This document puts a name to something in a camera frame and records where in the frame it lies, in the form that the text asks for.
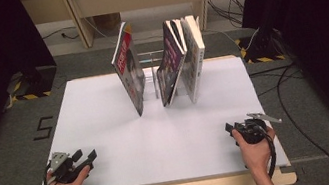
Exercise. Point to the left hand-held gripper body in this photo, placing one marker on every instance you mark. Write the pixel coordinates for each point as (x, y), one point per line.
(64, 171)

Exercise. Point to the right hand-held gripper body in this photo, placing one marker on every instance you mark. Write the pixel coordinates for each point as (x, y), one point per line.
(253, 133)

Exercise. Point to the white book with picture grid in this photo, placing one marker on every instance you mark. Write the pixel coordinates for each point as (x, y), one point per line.
(195, 57)

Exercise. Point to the clear acrylic book rack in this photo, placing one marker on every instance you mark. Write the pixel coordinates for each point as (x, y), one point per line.
(151, 84)

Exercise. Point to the black and red magazine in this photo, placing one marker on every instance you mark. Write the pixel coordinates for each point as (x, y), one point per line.
(130, 74)

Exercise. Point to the person's right hand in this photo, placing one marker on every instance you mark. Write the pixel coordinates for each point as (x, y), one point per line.
(259, 157)

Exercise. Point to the black stand base striped tape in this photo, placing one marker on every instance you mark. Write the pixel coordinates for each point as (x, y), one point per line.
(34, 81)
(262, 45)

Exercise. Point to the brown cardboard box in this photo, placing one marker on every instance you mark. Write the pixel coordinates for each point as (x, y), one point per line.
(103, 20)

